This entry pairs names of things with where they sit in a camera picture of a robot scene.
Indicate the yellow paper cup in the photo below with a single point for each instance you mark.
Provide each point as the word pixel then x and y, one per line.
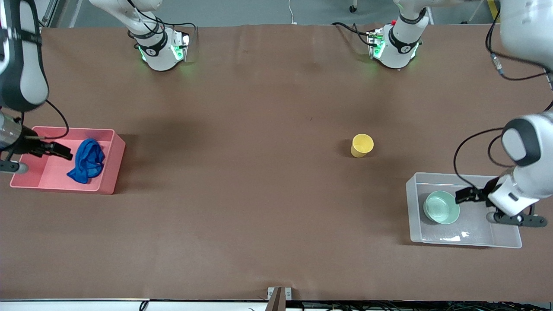
pixel 362 145

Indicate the brown table cover sheet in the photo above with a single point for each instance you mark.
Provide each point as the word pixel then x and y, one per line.
pixel 259 194

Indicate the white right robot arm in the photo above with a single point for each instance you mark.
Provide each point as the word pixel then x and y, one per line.
pixel 26 65

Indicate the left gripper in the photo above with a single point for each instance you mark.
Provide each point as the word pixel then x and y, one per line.
pixel 487 189

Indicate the metal camera bracket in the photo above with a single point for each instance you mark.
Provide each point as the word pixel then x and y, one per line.
pixel 278 298

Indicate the pink plastic box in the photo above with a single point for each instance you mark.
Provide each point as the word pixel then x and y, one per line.
pixel 56 177

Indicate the green bowl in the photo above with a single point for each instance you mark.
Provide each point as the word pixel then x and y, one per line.
pixel 440 208

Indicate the clear plastic box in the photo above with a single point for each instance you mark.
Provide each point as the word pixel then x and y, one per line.
pixel 475 229

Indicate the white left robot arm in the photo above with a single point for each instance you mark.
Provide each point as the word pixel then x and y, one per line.
pixel 527 142

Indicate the blue cloth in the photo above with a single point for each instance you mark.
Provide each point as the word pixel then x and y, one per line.
pixel 88 162

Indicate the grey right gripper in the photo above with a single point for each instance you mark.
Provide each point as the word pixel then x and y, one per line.
pixel 27 144

